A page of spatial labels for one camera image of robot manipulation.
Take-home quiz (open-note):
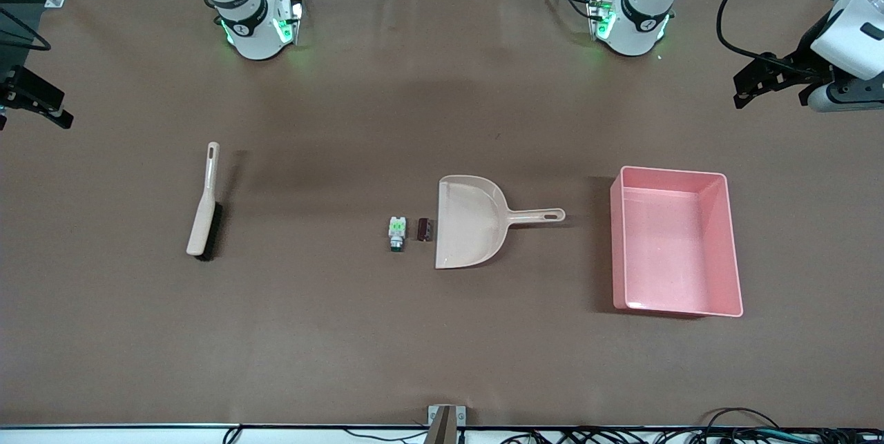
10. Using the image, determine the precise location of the grey metal mount bracket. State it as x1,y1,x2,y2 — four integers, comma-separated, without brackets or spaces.
425,405,468,444

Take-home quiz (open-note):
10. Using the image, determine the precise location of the thin black cable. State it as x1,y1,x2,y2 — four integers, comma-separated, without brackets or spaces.
343,430,429,443

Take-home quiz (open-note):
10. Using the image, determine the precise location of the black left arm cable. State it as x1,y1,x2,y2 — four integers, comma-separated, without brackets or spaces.
716,0,829,77

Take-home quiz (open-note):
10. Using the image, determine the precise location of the beige plastic dustpan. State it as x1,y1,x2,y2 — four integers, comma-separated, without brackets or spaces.
434,175,566,270

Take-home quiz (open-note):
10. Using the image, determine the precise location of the pink plastic bin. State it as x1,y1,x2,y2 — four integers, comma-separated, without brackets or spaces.
610,166,744,318

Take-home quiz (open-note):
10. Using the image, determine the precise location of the brown table mat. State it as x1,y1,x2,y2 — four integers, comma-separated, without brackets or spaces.
0,0,884,429

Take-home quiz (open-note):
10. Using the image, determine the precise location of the black looped cable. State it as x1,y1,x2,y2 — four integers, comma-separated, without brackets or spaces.
701,407,785,432

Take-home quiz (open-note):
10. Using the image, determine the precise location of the silver base connector plate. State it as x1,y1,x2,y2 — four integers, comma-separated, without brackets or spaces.
275,0,305,46
587,0,617,41

